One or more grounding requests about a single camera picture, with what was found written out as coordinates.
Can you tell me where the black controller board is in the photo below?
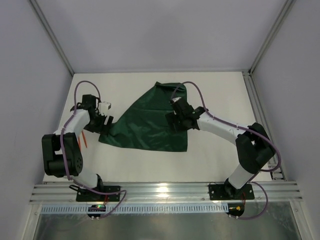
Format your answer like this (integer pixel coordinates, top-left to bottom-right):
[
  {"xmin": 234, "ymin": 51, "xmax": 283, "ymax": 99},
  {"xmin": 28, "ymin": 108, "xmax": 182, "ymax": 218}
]
[
  {"xmin": 226, "ymin": 203, "xmax": 245, "ymax": 219},
  {"xmin": 86, "ymin": 204, "xmax": 106, "ymax": 219}
]

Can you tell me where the right rear frame post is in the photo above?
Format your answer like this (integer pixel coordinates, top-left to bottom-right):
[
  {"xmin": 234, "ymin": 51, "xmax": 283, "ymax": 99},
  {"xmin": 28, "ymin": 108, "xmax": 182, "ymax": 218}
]
[{"xmin": 248, "ymin": 0, "xmax": 296, "ymax": 75}]

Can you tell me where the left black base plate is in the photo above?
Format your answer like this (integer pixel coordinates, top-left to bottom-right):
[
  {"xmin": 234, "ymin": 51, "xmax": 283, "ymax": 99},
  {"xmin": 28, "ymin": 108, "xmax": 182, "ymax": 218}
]
[{"xmin": 75, "ymin": 185, "xmax": 121, "ymax": 202}]

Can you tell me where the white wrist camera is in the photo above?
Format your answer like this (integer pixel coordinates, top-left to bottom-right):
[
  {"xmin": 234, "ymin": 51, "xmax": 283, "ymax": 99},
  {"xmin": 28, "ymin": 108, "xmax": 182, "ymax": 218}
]
[
  {"xmin": 98, "ymin": 101, "xmax": 112, "ymax": 113},
  {"xmin": 170, "ymin": 97, "xmax": 181, "ymax": 104}
]

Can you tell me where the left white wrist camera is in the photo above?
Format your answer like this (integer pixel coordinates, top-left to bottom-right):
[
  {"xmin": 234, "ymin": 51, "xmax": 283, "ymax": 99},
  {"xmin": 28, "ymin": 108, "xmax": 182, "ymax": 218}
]
[{"xmin": 98, "ymin": 101, "xmax": 112, "ymax": 113}]

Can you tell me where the left black controller board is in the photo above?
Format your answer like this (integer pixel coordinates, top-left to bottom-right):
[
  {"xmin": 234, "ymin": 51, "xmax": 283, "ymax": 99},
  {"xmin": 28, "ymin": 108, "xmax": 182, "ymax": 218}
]
[{"xmin": 86, "ymin": 204, "xmax": 106, "ymax": 219}]

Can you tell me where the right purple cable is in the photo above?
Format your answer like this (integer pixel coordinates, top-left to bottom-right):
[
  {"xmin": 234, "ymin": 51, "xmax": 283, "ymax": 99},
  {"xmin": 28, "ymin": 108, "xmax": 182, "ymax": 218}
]
[{"xmin": 171, "ymin": 80, "xmax": 281, "ymax": 220}]

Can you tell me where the front aluminium rail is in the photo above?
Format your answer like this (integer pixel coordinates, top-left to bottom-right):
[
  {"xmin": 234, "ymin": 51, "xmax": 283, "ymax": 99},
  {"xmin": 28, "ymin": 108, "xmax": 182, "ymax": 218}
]
[{"xmin": 29, "ymin": 181, "xmax": 303, "ymax": 204}]

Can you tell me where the orange plastic fork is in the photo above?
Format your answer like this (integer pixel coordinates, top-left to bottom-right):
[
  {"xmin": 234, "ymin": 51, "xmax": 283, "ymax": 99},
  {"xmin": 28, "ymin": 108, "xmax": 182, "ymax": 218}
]
[{"xmin": 77, "ymin": 136, "xmax": 82, "ymax": 151}]

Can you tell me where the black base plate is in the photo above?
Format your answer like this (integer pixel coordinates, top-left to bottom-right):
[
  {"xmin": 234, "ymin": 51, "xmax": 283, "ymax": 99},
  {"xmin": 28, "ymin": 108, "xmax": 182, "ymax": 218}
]
[
  {"xmin": 75, "ymin": 185, "xmax": 121, "ymax": 202},
  {"xmin": 208, "ymin": 183, "xmax": 255, "ymax": 201}
]

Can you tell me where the dark green cloth napkin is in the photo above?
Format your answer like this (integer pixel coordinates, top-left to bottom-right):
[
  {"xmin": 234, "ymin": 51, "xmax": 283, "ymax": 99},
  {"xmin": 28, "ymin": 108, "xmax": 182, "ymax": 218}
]
[{"xmin": 98, "ymin": 82, "xmax": 188, "ymax": 153}]

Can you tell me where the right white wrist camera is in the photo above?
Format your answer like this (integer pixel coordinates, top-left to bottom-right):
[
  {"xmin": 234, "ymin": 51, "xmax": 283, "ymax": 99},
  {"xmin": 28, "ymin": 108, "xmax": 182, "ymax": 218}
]
[{"xmin": 170, "ymin": 97, "xmax": 181, "ymax": 104}]

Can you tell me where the slotted grey cable duct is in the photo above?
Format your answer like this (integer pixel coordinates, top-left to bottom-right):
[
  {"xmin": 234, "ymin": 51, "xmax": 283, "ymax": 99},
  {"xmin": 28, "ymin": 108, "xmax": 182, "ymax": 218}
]
[{"xmin": 40, "ymin": 202, "xmax": 228, "ymax": 215}]

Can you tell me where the right black controller board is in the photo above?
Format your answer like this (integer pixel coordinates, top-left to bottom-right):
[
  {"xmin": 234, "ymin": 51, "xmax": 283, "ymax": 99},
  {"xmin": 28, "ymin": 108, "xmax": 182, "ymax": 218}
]
[{"xmin": 226, "ymin": 203, "xmax": 245, "ymax": 219}]

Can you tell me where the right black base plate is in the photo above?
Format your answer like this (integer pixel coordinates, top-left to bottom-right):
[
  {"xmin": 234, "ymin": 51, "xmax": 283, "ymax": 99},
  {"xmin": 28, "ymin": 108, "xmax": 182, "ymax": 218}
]
[{"xmin": 208, "ymin": 183, "xmax": 255, "ymax": 201}]

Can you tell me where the frame post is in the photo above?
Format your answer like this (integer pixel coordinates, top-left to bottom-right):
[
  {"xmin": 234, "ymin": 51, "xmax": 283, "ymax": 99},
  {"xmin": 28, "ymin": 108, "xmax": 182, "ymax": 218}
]
[
  {"xmin": 248, "ymin": 0, "xmax": 296, "ymax": 75},
  {"xmin": 28, "ymin": 0, "xmax": 75, "ymax": 77}
]

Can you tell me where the right side aluminium rail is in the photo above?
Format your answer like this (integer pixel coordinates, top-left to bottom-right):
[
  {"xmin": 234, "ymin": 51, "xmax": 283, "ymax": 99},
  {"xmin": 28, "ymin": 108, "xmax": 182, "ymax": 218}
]
[{"xmin": 242, "ymin": 70, "xmax": 287, "ymax": 182}]

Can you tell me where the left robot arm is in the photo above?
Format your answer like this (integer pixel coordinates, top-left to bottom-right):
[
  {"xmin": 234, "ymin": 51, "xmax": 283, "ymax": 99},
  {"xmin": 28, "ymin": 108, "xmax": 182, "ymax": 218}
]
[{"xmin": 41, "ymin": 94, "xmax": 114, "ymax": 194}]

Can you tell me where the left rear frame post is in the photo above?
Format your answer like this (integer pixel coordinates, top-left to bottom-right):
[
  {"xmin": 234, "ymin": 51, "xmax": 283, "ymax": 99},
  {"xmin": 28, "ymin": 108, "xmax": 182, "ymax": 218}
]
[{"xmin": 28, "ymin": 0, "xmax": 75, "ymax": 77}]

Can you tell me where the aluminium rail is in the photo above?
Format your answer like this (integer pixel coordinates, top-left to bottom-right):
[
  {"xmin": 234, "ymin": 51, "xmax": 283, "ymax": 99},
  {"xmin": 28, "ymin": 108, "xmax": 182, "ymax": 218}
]
[
  {"xmin": 242, "ymin": 70, "xmax": 287, "ymax": 182},
  {"xmin": 29, "ymin": 181, "xmax": 303, "ymax": 204}
]

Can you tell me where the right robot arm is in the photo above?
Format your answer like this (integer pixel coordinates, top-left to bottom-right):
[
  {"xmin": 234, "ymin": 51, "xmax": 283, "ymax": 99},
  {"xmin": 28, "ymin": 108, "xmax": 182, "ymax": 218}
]
[{"xmin": 165, "ymin": 97, "xmax": 277, "ymax": 199}]

